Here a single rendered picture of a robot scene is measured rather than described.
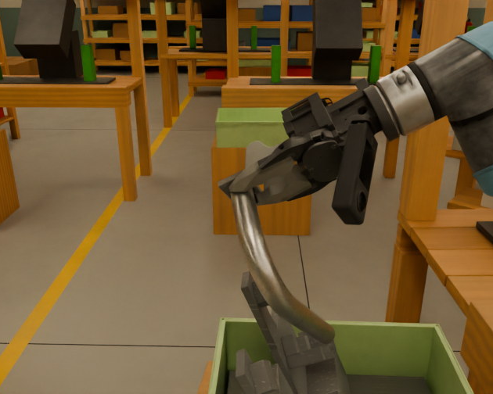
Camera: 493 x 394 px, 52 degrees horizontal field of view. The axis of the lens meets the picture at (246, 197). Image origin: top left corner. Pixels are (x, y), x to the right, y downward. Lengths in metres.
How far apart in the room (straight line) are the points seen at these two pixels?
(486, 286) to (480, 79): 0.82
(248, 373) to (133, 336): 1.99
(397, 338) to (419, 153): 0.70
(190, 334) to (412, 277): 1.21
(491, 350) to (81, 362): 1.80
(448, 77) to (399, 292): 1.23
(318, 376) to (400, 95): 0.53
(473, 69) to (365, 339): 0.58
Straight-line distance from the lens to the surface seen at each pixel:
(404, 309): 1.82
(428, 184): 1.62
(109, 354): 2.50
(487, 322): 1.20
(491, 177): 0.66
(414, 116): 0.61
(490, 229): 1.63
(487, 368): 1.22
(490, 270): 1.45
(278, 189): 0.65
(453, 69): 0.61
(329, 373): 0.94
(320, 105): 0.63
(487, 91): 0.62
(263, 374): 0.62
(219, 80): 8.15
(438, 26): 1.52
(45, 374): 2.48
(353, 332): 1.01
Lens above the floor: 1.54
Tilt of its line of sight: 22 degrees down
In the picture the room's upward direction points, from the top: straight up
